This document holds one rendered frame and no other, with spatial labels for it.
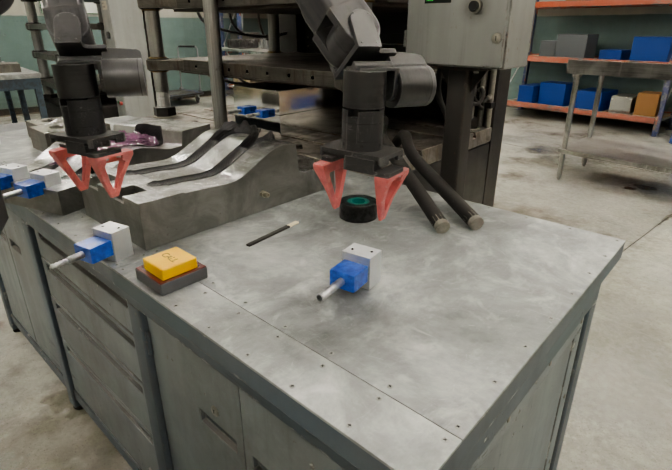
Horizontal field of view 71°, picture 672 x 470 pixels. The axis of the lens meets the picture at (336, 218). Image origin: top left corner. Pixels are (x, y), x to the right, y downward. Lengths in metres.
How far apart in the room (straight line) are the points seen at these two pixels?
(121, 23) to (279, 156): 4.33
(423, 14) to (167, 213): 0.89
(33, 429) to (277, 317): 1.31
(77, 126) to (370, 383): 0.56
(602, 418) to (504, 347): 1.24
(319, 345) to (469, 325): 0.21
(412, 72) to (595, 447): 1.37
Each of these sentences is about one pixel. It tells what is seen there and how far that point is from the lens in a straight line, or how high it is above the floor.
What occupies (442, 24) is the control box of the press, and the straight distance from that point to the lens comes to 1.40.
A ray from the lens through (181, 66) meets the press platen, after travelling 2.26.
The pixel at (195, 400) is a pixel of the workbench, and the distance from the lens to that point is 0.97.
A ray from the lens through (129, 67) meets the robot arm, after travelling 0.81.
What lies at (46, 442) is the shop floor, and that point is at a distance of 1.82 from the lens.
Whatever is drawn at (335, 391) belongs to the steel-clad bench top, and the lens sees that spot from 0.56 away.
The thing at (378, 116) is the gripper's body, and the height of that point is 1.06.
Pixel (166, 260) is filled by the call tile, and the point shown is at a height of 0.84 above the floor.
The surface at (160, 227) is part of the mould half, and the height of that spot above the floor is 0.84.
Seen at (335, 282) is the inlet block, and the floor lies 0.83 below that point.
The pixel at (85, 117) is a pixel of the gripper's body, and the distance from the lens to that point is 0.82.
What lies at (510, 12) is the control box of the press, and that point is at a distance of 1.33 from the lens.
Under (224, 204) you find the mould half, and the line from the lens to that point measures 0.98.
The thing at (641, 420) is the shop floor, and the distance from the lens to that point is 1.93.
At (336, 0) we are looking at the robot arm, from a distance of 0.67.
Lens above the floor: 1.17
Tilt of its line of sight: 22 degrees down
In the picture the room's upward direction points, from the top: straight up
